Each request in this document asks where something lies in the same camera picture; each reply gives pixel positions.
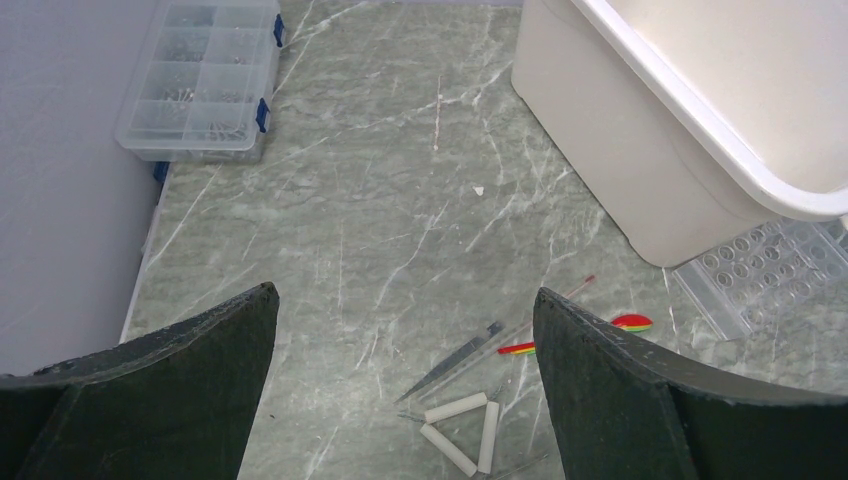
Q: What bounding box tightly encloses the clear compartment organizer box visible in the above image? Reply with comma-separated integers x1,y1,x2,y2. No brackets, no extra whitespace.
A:
115,1,285,163

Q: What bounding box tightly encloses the glass stirring rod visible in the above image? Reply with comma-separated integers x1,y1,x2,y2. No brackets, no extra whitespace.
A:
417,274,598,402

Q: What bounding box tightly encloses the white plastic bin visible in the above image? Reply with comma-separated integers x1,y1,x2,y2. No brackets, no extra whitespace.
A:
511,1,847,267

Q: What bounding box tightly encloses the clear test tube rack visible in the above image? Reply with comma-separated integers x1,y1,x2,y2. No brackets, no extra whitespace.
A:
673,218,847,340

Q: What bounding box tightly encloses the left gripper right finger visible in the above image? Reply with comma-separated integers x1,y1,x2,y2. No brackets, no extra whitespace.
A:
533,288,847,479

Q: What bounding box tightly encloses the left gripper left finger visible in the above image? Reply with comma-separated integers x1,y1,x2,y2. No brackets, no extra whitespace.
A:
1,282,280,479

